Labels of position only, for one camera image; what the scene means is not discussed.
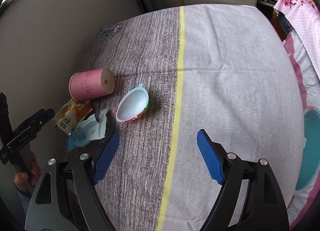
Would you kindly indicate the pink and white quilt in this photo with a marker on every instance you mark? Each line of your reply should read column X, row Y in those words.
column 307, row 71

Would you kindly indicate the grey white striped tablecloth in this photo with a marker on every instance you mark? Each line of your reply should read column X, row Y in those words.
column 225, row 71

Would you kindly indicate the yellow snack wrapper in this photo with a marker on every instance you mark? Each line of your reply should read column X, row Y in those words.
column 68, row 113

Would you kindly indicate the pink floral blanket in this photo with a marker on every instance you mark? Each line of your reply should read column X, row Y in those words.
column 300, row 8

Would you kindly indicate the person's left hand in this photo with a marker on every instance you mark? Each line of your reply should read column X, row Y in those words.
column 22, row 182

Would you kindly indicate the pink paper cup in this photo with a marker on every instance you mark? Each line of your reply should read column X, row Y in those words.
column 86, row 86

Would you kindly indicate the person's left forearm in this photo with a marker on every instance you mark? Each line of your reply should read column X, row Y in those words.
column 25, row 204

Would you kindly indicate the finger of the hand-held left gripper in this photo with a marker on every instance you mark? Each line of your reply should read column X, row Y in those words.
column 41, row 122
column 35, row 117

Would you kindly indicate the light blue snack wrapper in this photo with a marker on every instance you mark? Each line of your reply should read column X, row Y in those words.
column 87, row 131

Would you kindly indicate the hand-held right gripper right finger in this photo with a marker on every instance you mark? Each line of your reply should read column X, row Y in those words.
column 210, row 156

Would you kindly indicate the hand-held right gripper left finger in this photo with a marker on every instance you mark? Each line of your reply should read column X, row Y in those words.
column 106, row 156

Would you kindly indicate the grey bin with teal inside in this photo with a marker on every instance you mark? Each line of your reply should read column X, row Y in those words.
column 310, row 146

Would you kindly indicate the white yogurt cup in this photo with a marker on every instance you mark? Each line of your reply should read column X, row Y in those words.
column 132, row 104

